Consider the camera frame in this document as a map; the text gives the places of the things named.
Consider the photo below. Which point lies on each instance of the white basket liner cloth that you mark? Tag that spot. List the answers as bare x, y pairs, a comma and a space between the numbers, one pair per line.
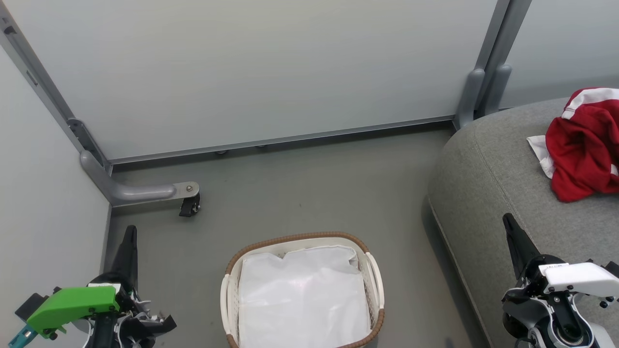
304, 299

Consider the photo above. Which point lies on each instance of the grey upright partition foot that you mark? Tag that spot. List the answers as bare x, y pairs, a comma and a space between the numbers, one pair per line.
471, 96
498, 89

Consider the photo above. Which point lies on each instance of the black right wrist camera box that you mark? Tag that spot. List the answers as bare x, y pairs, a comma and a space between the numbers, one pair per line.
613, 268

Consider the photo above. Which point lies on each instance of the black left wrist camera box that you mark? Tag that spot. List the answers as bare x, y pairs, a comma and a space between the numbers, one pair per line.
31, 304

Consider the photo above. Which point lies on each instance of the black caster wheel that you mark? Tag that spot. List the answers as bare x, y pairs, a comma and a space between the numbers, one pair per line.
189, 207

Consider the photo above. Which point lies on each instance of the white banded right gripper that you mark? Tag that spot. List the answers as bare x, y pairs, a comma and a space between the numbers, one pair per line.
580, 278

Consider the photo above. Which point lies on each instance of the grey slanted partition post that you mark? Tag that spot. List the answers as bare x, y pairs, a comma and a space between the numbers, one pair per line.
43, 87

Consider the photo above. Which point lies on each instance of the grey fabric sofa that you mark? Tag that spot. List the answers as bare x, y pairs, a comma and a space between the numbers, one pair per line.
488, 193

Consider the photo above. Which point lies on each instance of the red and white garment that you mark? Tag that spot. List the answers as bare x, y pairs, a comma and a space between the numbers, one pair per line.
585, 150

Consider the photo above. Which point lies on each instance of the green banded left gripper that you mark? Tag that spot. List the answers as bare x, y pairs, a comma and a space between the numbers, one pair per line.
72, 304

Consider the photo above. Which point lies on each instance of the white basket with brown rim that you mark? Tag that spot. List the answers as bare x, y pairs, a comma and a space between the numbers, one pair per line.
231, 290

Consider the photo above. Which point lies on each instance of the grey curved partition foot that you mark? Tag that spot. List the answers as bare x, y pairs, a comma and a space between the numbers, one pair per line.
130, 193

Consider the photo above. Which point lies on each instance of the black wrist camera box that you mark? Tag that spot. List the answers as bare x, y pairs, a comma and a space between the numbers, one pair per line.
31, 304
613, 268

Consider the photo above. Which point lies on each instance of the grey partition bottom rail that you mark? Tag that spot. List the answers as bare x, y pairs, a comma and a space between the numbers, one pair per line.
290, 140

